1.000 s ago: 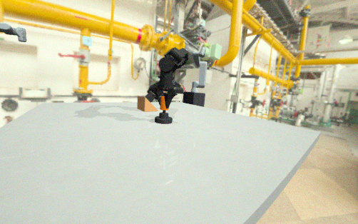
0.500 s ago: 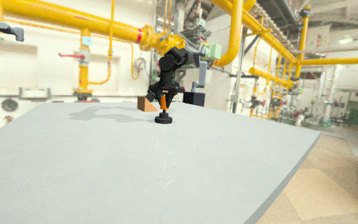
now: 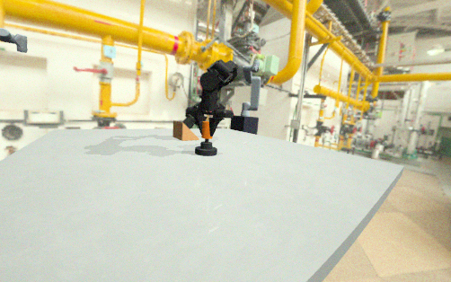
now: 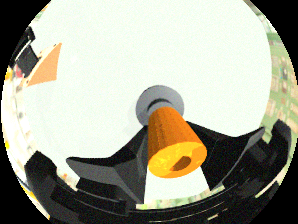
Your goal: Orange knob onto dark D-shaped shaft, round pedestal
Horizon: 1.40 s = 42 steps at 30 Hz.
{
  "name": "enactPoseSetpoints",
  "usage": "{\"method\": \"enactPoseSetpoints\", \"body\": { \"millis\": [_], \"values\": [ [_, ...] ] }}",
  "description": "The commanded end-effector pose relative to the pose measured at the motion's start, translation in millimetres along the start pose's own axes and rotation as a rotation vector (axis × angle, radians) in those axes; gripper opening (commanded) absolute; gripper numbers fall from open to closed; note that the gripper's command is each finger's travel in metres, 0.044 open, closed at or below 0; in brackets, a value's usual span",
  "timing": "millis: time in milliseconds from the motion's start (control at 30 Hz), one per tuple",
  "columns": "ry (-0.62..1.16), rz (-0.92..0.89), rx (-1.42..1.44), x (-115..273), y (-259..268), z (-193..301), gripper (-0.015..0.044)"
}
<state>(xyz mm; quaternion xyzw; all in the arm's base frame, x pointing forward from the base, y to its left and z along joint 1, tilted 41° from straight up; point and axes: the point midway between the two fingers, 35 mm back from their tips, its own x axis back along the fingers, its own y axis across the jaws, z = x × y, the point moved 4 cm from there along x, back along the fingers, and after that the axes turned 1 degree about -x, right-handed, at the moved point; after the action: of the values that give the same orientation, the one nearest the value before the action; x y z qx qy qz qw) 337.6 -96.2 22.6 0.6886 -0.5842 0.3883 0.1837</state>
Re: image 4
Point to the orange knob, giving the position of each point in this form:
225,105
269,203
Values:
174,150

